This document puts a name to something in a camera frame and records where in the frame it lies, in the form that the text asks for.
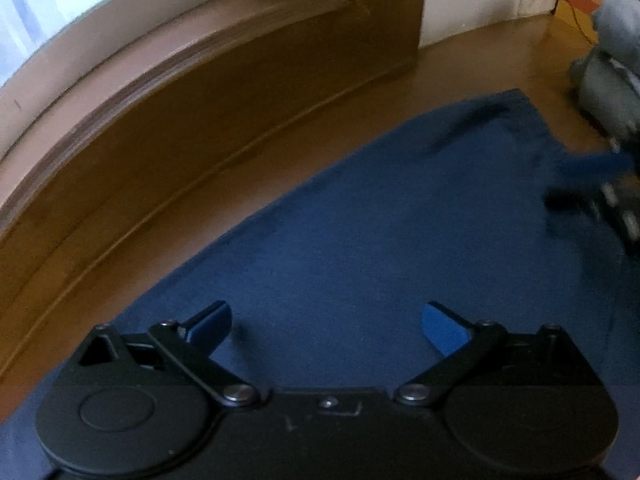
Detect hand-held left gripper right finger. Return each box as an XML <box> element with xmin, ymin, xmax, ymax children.
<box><xmin>395</xmin><ymin>301</ymin><xmax>583</xmax><ymax>407</ymax></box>

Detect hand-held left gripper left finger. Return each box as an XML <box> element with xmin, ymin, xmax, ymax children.
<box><xmin>75</xmin><ymin>300</ymin><xmax>262</xmax><ymax>408</ymax></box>

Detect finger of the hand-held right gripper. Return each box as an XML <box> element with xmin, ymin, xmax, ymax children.
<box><xmin>560</xmin><ymin>150</ymin><xmax>633</xmax><ymax>186</ymax></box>
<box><xmin>544</xmin><ymin>184</ymin><xmax>608</xmax><ymax>216</ymax></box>

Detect dark blue pants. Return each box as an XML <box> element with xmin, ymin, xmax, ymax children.
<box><xmin>0</xmin><ymin>87</ymin><xmax>640</xmax><ymax>480</ymax></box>

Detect folded grey garment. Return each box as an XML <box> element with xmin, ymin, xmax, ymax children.
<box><xmin>569</xmin><ymin>47</ymin><xmax>640</xmax><ymax>137</ymax></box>

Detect folded white dotted garment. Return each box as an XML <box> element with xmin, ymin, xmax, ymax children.
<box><xmin>606</xmin><ymin>56</ymin><xmax>640</xmax><ymax>82</ymax></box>

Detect brown wooden window sill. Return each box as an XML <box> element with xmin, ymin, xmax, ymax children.
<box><xmin>0</xmin><ymin>0</ymin><xmax>361</xmax><ymax>231</ymax></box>

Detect window with white frame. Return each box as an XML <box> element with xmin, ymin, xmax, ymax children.
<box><xmin>0</xmin><ymin>0</ymin><xmax>251</xmax><ymax>91</ymax></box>

